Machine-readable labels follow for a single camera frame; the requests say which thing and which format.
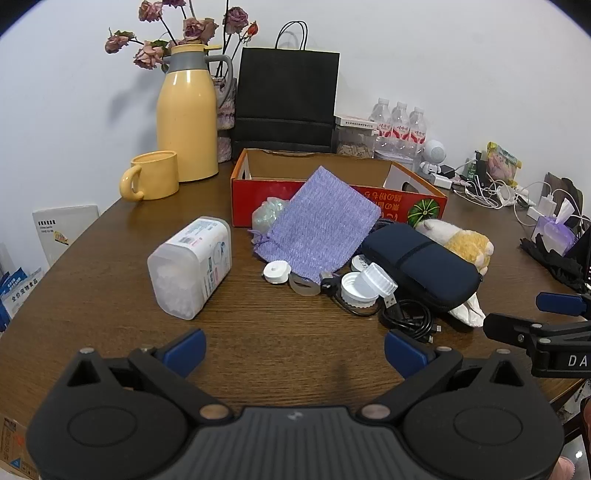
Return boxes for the dried pink roses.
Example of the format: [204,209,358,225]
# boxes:
[105,0,260,75]

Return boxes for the purple tissue pack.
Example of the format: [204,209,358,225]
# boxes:
[531,198,577,254]

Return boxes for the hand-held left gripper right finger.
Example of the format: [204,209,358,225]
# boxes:
[356,329,527,423]

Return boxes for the black paper bag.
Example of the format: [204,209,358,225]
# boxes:
[231,21,341,155]

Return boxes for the brown cardboard carton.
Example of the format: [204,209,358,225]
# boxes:
[0,413,40,480]

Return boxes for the pink textured vase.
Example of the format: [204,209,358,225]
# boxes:
[212,76,238,163]

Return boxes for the thin black cable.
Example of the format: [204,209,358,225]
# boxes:
[321,272,384,318]

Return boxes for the tangled white cables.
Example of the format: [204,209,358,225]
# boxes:
[455,178,587,228]

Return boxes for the black glove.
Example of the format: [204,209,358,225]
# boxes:
[519,235,585,291]

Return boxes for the white booklet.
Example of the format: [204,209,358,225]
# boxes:
[32,204,100,268]

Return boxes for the clear cotton swab box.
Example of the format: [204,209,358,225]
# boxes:
[147,215,232,321]

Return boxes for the yellow ceramic mug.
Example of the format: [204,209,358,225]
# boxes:
[120,151,180,202]

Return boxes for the pink slipper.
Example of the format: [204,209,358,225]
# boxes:
[551,455,578,480]

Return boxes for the white plastic cap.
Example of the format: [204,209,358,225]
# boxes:
[263,261,291,283]

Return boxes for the white ribbed bottle cap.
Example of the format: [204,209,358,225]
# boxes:
[339,272,377,311]

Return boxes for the blue and white packets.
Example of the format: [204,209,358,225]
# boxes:
[0,265,44,333]

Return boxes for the translucent plastic cap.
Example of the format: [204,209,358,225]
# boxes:
[289,273,324,300]

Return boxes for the white cloth piece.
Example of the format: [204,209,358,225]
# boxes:
[448,295,486,328]

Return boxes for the yellow-green snack packet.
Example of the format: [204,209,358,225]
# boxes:
[485,142,522,182]

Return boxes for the purple cloth pouch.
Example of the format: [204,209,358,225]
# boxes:
[248,166,383,283]

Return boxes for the black usb cable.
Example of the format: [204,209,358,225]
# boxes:
[379,295,443,344]

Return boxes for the small white plastic bottle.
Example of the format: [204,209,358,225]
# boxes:
[360,264,399,298]

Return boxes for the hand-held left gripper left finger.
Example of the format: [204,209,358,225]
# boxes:
[66,329,230,423]

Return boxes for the navy zip case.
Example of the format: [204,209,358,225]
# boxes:
[358,224,483,315]

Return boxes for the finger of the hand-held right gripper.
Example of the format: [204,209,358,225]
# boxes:
[536,292,591,319]
[483,312,555,345]

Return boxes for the yellow thermos jug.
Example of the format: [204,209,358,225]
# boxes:
[156,44,232,183]

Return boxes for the yellow and white plush toy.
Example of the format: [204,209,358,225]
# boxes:
[414,218,495,276]

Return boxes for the white robot toy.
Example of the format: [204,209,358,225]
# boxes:
[419,140,448,178]

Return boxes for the red cardboard box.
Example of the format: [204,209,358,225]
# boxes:
[231,148,448,228]

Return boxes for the clear jar of seeds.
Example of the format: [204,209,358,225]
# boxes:
[335,124,377,159]

